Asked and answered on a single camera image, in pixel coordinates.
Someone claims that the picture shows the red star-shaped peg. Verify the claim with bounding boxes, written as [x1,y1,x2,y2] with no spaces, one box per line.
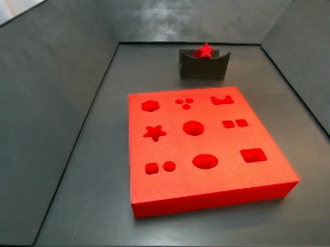
[194,43,214,59]

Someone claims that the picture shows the dark grey curved fixture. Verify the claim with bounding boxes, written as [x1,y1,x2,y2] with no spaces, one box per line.
[179,49,231,80]

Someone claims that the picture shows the red shape-hole insertion block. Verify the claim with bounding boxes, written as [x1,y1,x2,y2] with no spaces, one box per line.
[128,87,299,218]

